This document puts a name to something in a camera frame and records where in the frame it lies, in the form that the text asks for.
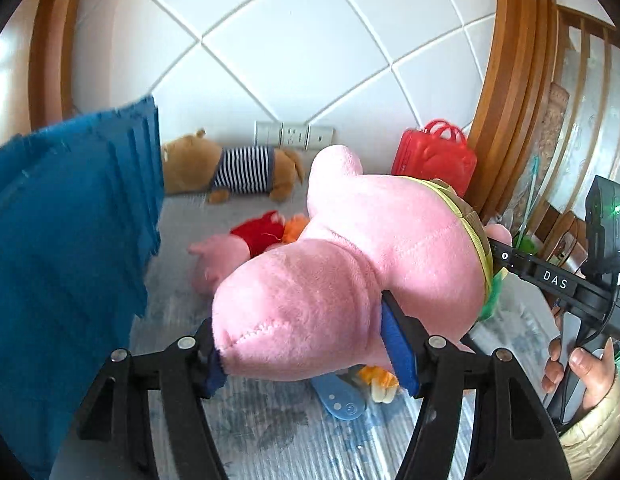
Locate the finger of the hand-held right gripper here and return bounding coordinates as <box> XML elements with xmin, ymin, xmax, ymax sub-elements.
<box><xmin>484</xmin><ymin>236</ymin><xmax>536</xmax><ymax>282</ymax></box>

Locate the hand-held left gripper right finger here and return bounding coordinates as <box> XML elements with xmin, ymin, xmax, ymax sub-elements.
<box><xmin>380</xmin><ymin>290</ymin><xmax>574</xmax><ymax>480</ymax></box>

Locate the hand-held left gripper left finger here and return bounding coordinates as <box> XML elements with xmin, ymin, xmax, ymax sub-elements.
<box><xmin>76</xmin><ymin>317</ymin><xmax>228</xmax><ymax>480</ymax></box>

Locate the pink plush starfish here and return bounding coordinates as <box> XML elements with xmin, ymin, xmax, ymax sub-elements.
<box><xmin>211</xmin><ymin>145</ymin><xmax>513</xmax><ymax>383</ymax></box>

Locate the blue plastic storage bin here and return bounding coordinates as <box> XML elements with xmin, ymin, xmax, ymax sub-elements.
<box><xmin>0</xmin><ymin>95</ymin><xmax>165</xmax><ymax>478</ymax></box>

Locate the person's right forearm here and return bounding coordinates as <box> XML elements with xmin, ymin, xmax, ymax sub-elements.
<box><xmin>558</xmin><ymin>370</ymin><xmax>620</xmax><ymax>480</ymax></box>

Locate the person's right hand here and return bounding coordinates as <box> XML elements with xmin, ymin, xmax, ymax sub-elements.
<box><xmin>542</xmin><ymin>336</ymin><xmax>616</xmax><ymax>412</ymax></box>

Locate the green plastic rod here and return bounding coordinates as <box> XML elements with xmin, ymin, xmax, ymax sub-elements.
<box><xmin>518</xmin><ymin>156</ymin><xmax>541</xmax><ymax>233</ymax></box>

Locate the blue plastic hand fan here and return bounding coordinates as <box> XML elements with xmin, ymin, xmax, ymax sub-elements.
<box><xmin>310</xmin><ymin>372</ymin><xmax>368</xmax><ymax>422</ymax></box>

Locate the pink plush pig red dress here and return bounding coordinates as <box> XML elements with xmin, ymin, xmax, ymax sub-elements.
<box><xmin>188</xmin><ymin>210</ymin><xmax>287</xmax><ymax>295</ymax></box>

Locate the red plastic toy bag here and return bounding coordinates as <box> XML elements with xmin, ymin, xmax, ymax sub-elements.
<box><xmin>391</xmin><ymin>119</ymin><xmax>478</xmax><ymax>196</ymax></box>

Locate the pink plush pig orange dress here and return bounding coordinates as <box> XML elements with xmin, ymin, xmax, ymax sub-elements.
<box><xmin>281</xmin><ymin>213</ymin><xmax>311</xmax><ymax>246</ymax></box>

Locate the brown plush bear striped shirt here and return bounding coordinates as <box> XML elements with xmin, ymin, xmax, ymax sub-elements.
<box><xmin>161</xmin><ymin>129</ymin><xmax>305</xmax><ymax>205</ymax></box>

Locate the wooden slatted frame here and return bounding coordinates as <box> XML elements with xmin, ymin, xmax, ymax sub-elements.
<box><xmin>540</xmin><ymin>4</ymin><xmax>620</xmax><ymax>266</ymax></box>

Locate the padded headboard with wooden frame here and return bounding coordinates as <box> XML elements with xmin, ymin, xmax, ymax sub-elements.
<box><xmin>27</xmin><ymin>0</ymin><xmax>560</xmax><ymax>221</ymax></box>

